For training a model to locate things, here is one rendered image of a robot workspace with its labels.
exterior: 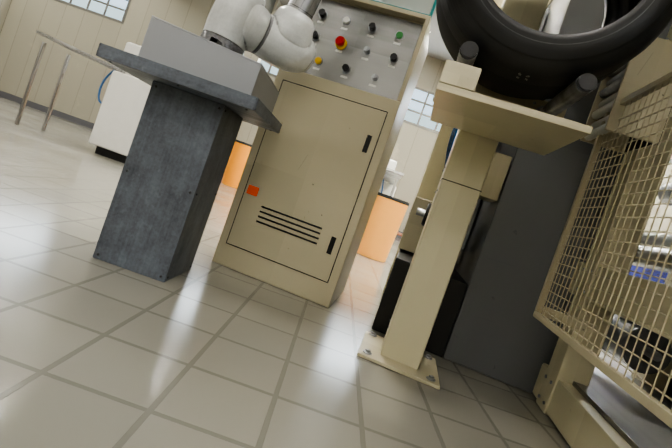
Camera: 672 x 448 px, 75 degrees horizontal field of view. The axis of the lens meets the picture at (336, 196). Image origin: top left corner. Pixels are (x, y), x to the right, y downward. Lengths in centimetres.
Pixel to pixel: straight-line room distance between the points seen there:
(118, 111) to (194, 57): 369
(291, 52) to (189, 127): 46
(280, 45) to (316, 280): 93
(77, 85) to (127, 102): 556
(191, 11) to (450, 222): 901
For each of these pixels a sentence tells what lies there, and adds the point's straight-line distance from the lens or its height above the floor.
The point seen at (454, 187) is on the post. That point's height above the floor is 60.
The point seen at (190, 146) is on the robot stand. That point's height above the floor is 45.
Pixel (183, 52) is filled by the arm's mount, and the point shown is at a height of 71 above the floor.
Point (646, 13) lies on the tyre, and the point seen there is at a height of 108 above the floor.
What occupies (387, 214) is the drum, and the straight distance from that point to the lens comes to 387.
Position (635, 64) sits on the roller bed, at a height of 111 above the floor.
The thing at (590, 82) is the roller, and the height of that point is 90.
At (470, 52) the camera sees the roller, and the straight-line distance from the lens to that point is 116.
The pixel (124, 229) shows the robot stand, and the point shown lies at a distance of 158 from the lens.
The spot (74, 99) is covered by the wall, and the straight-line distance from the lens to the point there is 1058.
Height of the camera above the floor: 47
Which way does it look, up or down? 1 degrees down
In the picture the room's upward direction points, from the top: 19 degrees clockwise
